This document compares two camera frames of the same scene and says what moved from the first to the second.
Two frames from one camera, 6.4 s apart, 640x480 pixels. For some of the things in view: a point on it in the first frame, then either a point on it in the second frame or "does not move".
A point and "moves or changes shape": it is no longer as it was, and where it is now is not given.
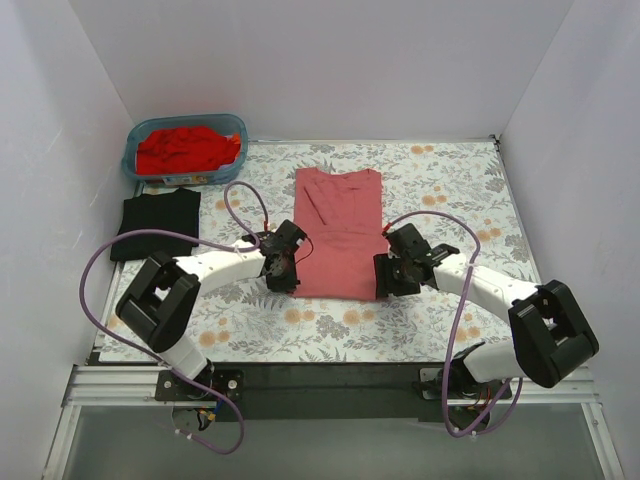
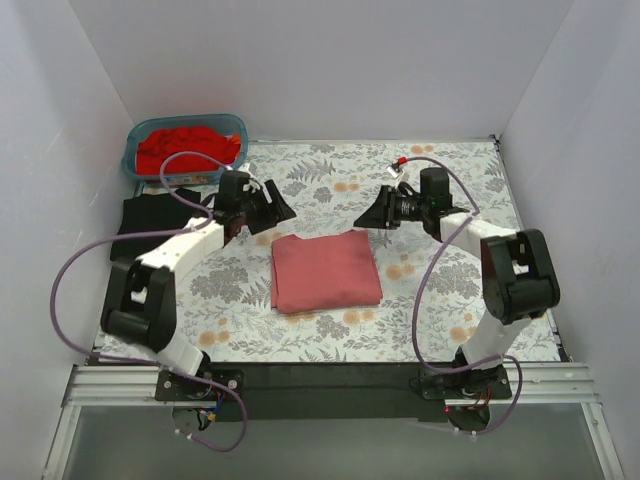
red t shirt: x=185 y=150 does not move
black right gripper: x=390 y=279 -> x=390 y=208
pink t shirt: x=342 y=216 moves or changes shape
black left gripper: x=282 y=280 -> x=269 y=208
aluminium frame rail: x=103 y=385 does not move
